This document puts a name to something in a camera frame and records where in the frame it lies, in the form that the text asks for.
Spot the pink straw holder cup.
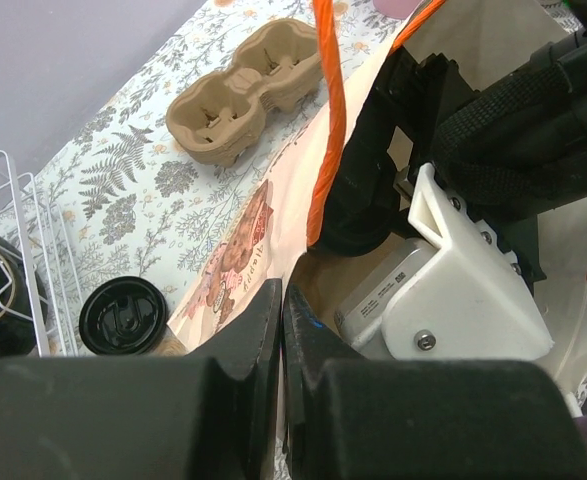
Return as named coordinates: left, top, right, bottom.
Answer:
left=373, top=0, right=421, bottom=20

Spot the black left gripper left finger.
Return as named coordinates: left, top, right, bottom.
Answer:
left=0, top=279, right=282, bottom=479

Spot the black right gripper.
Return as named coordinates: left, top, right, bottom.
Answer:
left=317, top=48, right=546, bottom=285

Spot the kraft paper takeout bag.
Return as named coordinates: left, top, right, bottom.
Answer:
left=166, top=0, right=587, bottom=466

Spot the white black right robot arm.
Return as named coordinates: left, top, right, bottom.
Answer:
left=315, top=1, right=587, bottom=285

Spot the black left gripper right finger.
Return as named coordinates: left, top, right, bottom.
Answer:
left=282, top=286, right=587, bottom=479

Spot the brown pulp cup carrier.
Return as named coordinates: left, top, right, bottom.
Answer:
left=165, top=18, right=323, bottom=167

